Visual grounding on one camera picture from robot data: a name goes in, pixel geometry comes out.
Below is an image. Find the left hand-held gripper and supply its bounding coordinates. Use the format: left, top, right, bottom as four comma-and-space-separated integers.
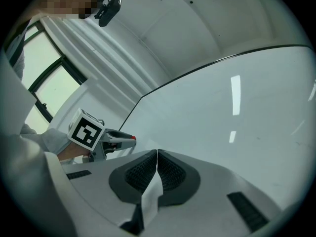
68, 107, 136, 162

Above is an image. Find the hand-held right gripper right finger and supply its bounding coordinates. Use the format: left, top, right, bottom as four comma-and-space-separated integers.
145, 149, 283, 237

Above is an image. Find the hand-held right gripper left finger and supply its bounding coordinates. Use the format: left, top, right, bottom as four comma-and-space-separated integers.
60, 149, 158, 228

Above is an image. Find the person's left forearm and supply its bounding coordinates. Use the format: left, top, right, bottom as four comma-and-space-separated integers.
19, 123, 90, 165

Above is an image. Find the whiteboard on black stand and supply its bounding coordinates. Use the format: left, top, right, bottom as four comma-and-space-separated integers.
118, 44, 316, 207

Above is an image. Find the black framed window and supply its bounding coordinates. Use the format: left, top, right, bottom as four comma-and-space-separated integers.
21, 21, 87, 133

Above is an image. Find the person's upper body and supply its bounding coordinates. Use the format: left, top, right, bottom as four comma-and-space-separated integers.
4, 16, 33, 82

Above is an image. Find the person's head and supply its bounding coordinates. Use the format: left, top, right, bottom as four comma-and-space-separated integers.
37, 0, 111, 20

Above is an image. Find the black head-worn camera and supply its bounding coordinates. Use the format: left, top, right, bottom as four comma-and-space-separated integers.
94, 0, 122, 27

